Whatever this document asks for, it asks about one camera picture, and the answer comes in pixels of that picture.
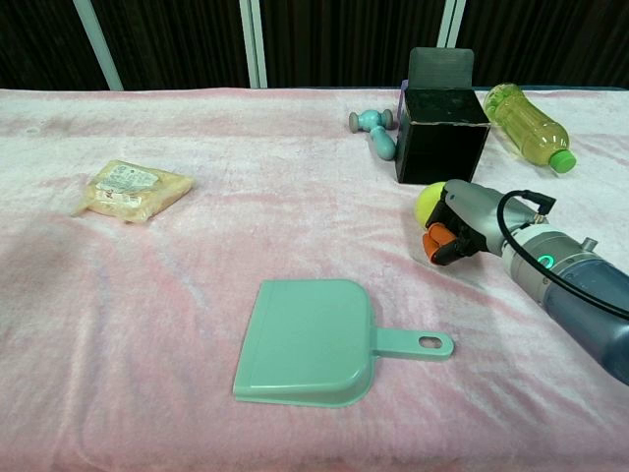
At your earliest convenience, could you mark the yellow-green tennis ball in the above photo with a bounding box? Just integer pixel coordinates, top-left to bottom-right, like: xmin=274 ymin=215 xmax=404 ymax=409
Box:
xmin=415 ymin=181 xmax=448 ymax=230

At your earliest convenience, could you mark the yellow drink bottle green cap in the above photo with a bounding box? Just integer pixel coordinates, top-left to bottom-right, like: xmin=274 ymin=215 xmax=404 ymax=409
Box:
xmin=484 ymin=82 xmax=578 ymax=174

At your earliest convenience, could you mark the pink fleece table cloth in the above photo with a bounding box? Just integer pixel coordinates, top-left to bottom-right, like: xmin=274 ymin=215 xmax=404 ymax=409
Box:
xmin=0 ymin=87 xmax=629 ymax=472

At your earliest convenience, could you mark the open black box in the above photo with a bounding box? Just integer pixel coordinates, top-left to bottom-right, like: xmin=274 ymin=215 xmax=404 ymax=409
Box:
xmin=395 ymin=47 xmax=492 ymax=186

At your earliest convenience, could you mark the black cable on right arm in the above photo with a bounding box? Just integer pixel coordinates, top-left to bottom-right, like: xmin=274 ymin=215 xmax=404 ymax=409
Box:
xmin=495 ymin=190 xmax=629 ymax=321

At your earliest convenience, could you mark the teal toy hammer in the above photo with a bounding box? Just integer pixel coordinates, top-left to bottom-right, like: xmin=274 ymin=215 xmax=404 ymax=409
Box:
xmin=349 ymin=108 xmax=398 ymax=161

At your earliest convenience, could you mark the yellow snack packet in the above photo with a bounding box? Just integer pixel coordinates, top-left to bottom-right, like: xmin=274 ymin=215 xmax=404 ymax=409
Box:
xmin=71 ymin=159 xmax=197 ymax=225

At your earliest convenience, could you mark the mint green plastic dustpan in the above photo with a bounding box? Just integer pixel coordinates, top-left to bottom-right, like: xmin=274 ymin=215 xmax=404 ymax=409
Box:
xmin=232 ymin=278 xmax=455 ymax=410

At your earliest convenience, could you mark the orange-tipped silver right robot hand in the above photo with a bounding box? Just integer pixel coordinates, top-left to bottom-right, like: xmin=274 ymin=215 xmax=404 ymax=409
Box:
xmin=422 ymin=179 xmax=538 ymax=267

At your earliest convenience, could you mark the white frame post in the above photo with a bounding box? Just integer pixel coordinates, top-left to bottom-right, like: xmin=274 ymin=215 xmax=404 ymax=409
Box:
xmin=239 ymin=0 xmax=269 ymax=89
xmin=436 ymin=0 xmax=468 ymax=50
xmin=73 ymin=0 xmax=125 ymax=91

